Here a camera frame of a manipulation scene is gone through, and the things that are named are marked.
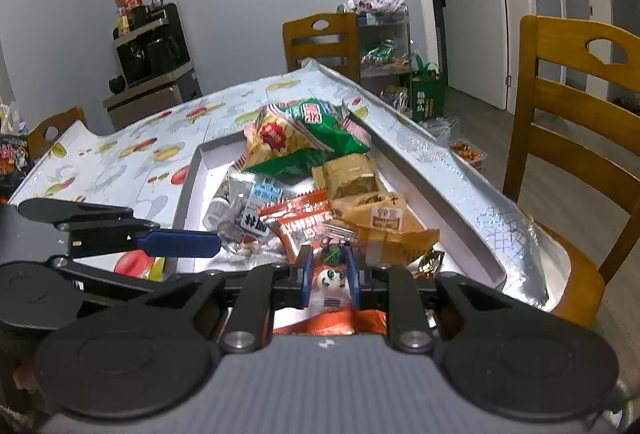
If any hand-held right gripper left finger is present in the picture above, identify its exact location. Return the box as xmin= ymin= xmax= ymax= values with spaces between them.
xmin=145 ymin=245 xmax=315 ymax=355

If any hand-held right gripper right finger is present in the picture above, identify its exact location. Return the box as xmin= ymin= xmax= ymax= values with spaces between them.
xmin=345 ymin=245 xmax=521 ymax=355

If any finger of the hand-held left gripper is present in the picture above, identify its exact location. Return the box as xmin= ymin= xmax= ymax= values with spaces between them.
xmin=57 ymin=220 xmax=222 ymax=261
xmin=17 ymin=199 xmax=134 ymax=228

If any clear pink lollipop packet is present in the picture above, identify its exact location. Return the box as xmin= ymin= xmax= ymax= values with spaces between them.
xmin=307 ymin=234 xmax=358 ymax=317

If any black tube snack packet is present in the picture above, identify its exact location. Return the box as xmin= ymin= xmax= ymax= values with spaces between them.
xmin=204 ymin=194 xmax=232 ymax=229

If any orange snack packet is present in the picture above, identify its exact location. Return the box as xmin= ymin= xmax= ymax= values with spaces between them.
xmin=257 ymin=190 xmax=358 ymax=262

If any orange sausage stick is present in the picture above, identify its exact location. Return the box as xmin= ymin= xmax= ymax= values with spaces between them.
xmin=272 ymin=309 xmax=391 ymax=337

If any tan pastry packet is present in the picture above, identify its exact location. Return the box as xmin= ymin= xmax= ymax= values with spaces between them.
xmin=330 ymin=191 xmax=441 ymax=267

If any grey box with white inside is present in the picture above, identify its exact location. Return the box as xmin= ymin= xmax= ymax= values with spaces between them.
xmin=172 ymin=129 xmax=508 ymax=290

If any clear peanut packet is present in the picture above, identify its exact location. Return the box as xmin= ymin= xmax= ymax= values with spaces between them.
xmin=217 ymin=164 xmax=291 ymax=262

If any olive brown snack packet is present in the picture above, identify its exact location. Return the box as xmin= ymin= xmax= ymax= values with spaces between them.
xmin=312 ymin=153 xmax=379 ymax=201

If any green shrimp chips bag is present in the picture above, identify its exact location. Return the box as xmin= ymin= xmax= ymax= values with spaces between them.
xmin=239 ymin=98 xmax=372 ymax=180

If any clear tub of orange snacks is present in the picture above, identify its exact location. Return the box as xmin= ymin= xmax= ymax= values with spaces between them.
xmin=447 ymin=139 xmax=488 ymax=166

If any black red noodle packet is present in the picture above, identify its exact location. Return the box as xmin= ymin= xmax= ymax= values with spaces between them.
xmin=0 ymin=131 xmax=32 ymax=203

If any wooden chair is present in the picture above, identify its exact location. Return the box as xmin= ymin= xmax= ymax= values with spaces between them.
xmin=282 ymin=12 xmax=362 ymax=83
xmin=502 ymin=14 xmax=640 ymax=331
xmin=27 ymin=106 xmax=87 ymax=161

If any grey cabinet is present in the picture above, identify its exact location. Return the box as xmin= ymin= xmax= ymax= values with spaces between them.
xmin=102 ymin=64 xmax=202 ymax=132

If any green shopping bag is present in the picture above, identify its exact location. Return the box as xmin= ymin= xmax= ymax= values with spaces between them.
xmin=410 ymin=56 xmax=447 ymax=122

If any metal storage rack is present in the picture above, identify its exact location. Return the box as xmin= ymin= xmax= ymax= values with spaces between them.
xmin=340 ymin=4 xmax=413 ymax=81

